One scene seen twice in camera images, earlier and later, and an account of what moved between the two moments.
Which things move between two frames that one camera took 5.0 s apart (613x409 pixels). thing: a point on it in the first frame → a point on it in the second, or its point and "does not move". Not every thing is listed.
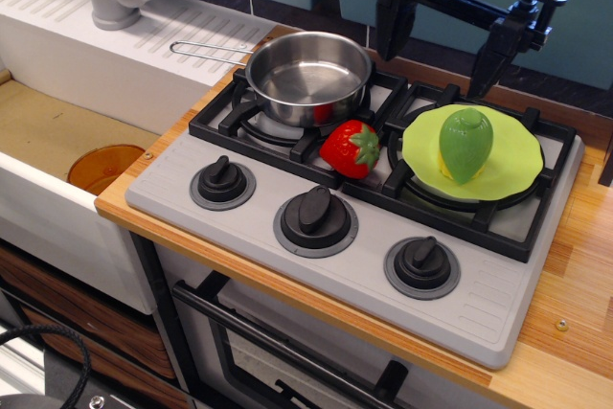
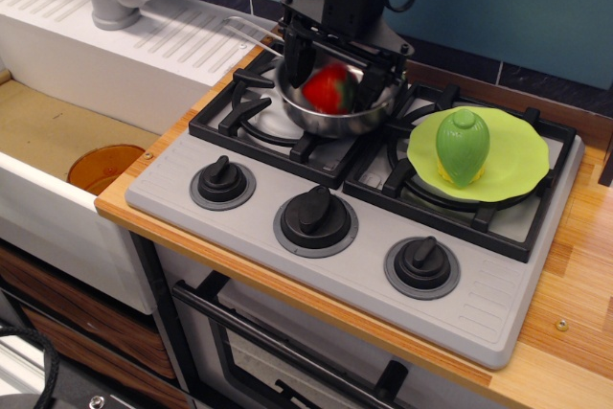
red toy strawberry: (351, 148) → (332, 88)
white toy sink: (80, 104) does not move
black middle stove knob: (315, 224) does not move
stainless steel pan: (302, 79) → (354, 123)
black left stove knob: (222, 186) does not move
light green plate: (514, 161) does not move
